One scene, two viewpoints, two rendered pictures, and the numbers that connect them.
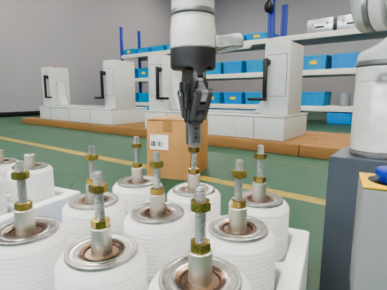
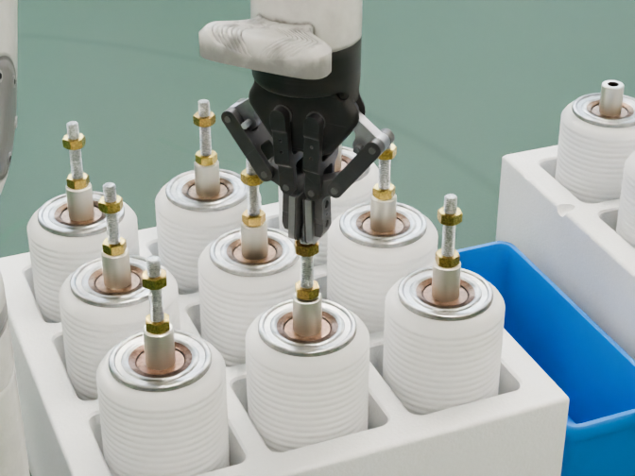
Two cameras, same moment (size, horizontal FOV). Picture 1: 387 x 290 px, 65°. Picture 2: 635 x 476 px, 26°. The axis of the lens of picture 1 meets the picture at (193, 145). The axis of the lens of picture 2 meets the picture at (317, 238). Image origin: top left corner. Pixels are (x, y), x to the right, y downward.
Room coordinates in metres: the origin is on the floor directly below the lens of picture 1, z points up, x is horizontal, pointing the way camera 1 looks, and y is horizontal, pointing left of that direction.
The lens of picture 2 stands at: (1.11, -0.64, 0.85)
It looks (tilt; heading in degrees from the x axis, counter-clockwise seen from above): 31 degrees down; 133
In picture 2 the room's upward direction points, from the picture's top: straight up
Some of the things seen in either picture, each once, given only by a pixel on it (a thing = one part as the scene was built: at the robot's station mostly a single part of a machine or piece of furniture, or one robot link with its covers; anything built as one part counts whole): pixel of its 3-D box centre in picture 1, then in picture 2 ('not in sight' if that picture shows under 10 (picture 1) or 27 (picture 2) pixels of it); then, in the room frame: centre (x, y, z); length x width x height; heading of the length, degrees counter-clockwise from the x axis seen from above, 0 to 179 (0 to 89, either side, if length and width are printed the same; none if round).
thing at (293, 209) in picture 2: (194, 134); (299, 212); (0.51, 0.00, 0.35); 0.02 x 0.01 x 0.04; 107
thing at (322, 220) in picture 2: not in sight; (330, 204); (0.53, 0.01, 0.36); 0.03 x 0.01 x 0.05; 17
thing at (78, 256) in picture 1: (102, 251); (207, 190); (0.30, 0.10, 0.25); 0.08 x 0.08 x 0.01
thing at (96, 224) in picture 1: (100, 221); (206, 157); (0.30, 0.10, 0.29); 0.02 x 0.02 x 0.01; 80
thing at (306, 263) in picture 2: (193, 160); (306, 269); (0.52, 0.00, 0.30); 0.01 x 0.01 x 0.08
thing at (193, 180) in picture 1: (193, 182); (307, 314); (0.52, 0.00, 0.26); 0.02 x 0.02 x 0.03
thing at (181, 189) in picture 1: (193, 189); (307, 327); (0.52, 0.00, 0.25); 0.08 x 0.08 x 0.01
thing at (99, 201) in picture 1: (99, 206); (205, 140); (0.30, 0.10, 0.30); 0.01 x 0.01 x 0.08
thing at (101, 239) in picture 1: (101, 240); (207, 178); (0.30, 0.10, 0.26); 0.02 x 0.02 x 0.03
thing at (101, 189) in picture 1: (98, 187); (204, 118); (0.30, 0.10, 0.32); 0.02 x 0.02 x 0.01; 80
